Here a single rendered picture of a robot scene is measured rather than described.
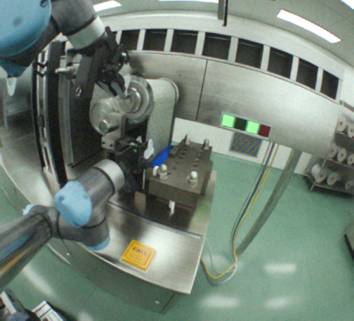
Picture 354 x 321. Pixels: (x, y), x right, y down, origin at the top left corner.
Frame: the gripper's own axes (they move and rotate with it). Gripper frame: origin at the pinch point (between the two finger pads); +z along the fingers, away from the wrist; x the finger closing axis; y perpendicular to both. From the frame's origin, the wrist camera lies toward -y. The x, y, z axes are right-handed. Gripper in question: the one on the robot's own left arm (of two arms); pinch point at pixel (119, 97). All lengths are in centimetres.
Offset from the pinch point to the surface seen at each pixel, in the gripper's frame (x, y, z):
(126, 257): -15.6, -39.9, 4.3
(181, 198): -22.8, -20.3, 17.0
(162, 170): -15.1, -13.9, 14.0
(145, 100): -6.9, 1.9, 2.4
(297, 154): -81, 20, 52
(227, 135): -52, 110, 259
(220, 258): -65, -67, 116
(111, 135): 2.3, -9.4, 7.6
